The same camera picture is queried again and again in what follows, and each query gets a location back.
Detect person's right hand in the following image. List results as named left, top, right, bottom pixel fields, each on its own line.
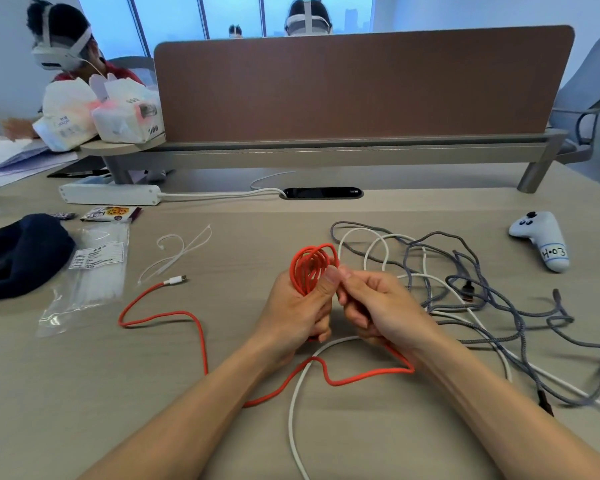
left=335, top=267, right=443, bottom=361

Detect person's left hand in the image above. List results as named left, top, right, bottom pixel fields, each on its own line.
left=249, top=265, right=342, bottom=375

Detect red cable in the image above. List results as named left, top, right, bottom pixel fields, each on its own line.
left=118, top=243, right=416, bottom=409

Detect grey braided cable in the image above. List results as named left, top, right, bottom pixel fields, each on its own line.
left=329, top=221, right=600, bottom=418

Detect white cable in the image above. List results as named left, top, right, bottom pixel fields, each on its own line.
left=287, top=227, right=600, bottom=480

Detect white zip ties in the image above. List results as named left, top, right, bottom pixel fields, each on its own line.
left=152, top=224, right=213, bottom=275

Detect looped white cable tie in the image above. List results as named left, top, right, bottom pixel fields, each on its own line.
left=249, top=170, right=297, bottom=191
left=137, top=234, right=186, bottom=285

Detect clear bag of zip ties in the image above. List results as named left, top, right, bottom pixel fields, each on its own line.
left=36, top=222, right=131, bottom=338

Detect person's right forearm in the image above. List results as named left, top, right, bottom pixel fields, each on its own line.
left=412, top=329, right=600, bottom=480

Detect person's left forearm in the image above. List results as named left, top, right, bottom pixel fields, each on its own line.
left=77, top=334, right=291, bottom=480

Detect grey metal desk shelf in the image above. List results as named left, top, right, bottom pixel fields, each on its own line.
left=102, top=128, right=569, bottom=195

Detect white labelled hand controller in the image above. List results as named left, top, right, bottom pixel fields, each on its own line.
left=508, top=210, right=571, bottom=273

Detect white printed snack packet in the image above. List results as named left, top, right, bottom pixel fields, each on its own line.
left=81, top=206, right=142, bottom=224

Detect white power strip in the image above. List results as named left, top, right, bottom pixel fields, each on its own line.
left=58, top=183, right=163, bottom=207

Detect brown desk divider panel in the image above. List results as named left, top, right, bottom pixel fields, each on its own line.
left=153, top=24, right=576, bottom=143

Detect round beige shelf board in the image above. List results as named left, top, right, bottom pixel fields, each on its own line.
left=78, top=133, right=167, bottom=157

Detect black flat tablet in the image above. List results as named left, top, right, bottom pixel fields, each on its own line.
left=47, top=168, right=111, bottom=179

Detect white tissue pack pink label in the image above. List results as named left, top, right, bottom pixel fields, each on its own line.
left=89, top=73, right=166, bottom=145

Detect navy baseball cap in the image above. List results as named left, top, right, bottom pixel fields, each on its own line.
left=0, top=213, right=77, bottom=305

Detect white head-mounted headset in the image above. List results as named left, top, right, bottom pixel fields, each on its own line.
left=285, top=0, right=333, bottom=37
left=31, top=3, right=93, bottom=71

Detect grey office chair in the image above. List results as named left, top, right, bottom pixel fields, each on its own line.
left=107, top=56, right=157, bottom=88
left=549, top=27, right=600, bottom=165

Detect white paper sheets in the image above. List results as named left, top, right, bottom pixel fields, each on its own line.
left=0, top=135, right=79, bottom=188

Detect large glass window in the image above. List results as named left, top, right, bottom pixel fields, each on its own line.
left=76, top=0, right=376, bottom=61

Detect white power strip cord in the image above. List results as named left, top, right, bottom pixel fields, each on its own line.
left=159, top=187, right=287, bottom=201

